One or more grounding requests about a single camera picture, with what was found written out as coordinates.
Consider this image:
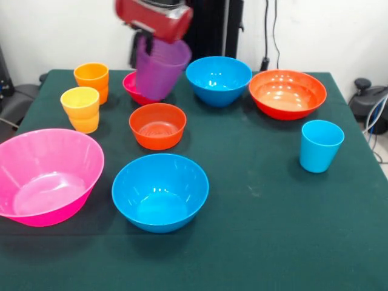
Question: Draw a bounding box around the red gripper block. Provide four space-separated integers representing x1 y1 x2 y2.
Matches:
115 0 194 69

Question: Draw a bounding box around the purple plastic cup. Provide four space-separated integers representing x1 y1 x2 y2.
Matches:
135 39 193 101

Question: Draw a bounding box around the small magenta plastic bowl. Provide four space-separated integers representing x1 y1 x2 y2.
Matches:
122 71 161 105

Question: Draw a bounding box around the orange plastic cup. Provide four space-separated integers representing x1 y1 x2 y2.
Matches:
73 62 110 90
96 84 109 105
67 111 101 135

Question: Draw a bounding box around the black column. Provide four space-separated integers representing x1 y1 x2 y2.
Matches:
181 0 245 72

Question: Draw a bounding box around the yellow plastic cup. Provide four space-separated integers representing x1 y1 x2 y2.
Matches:
60 86 100 119

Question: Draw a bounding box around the blue plastic bowl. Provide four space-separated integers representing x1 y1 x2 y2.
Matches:
111 153 210 234
185 56 253 108

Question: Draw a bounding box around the small orange-red plastic bowl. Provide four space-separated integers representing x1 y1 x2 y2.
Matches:
129 102 187 151

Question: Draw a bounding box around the black equipment rack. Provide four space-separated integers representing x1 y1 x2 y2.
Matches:
0 42 15 98

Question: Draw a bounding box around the large orange-red plastic bowl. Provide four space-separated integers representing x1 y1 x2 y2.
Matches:
248 69 327 121

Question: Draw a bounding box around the large pink plastic bowl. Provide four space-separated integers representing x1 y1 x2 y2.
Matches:
0 128 105 228

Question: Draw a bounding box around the dark green tablecloth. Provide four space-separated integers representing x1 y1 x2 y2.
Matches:
0 69 388 291

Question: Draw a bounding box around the blue plastic cup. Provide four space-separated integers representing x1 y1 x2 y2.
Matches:
299 119 345 174

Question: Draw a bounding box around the black cable with plug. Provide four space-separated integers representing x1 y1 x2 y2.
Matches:
261 0 270 72

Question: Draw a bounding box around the thin black cable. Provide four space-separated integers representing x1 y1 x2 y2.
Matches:
272 0 281 72

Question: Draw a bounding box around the blue cable bundle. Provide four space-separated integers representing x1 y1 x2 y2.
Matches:
365 94 388 164

